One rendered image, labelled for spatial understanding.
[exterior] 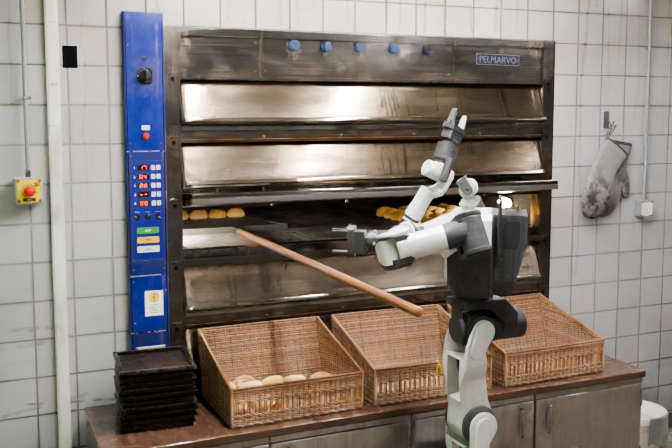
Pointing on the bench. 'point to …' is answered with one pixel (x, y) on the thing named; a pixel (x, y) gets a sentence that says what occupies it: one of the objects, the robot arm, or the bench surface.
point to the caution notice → (154, 303)
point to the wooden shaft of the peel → (337, 275)
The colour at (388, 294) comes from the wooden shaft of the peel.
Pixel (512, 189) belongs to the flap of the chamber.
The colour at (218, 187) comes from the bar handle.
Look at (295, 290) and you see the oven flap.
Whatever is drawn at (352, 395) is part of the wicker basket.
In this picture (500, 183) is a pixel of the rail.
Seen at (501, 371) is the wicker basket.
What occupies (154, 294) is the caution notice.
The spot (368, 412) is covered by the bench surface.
